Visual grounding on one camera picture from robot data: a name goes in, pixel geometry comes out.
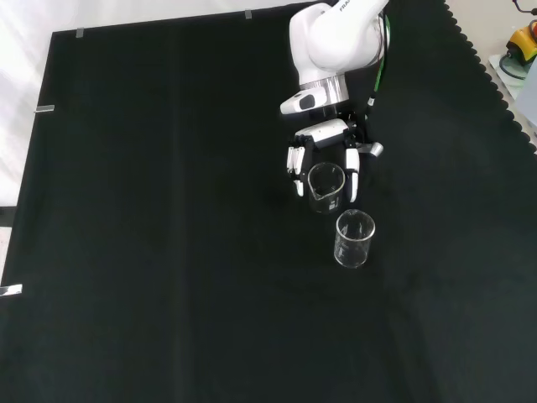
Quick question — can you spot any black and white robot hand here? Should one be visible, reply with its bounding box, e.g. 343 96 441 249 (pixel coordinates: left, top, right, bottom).
286 108 371 204

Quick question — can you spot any small clear glass beaker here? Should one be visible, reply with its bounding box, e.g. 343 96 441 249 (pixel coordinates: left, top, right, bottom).
306 163 347 216

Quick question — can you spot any black bench cloth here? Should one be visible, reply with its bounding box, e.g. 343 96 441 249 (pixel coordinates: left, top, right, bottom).
0 0 537 403

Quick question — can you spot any pale board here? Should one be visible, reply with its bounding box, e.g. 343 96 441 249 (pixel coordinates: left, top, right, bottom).
486 53 537 142

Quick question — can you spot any green cable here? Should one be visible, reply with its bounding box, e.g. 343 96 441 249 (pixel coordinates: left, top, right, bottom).
368 10 394 108

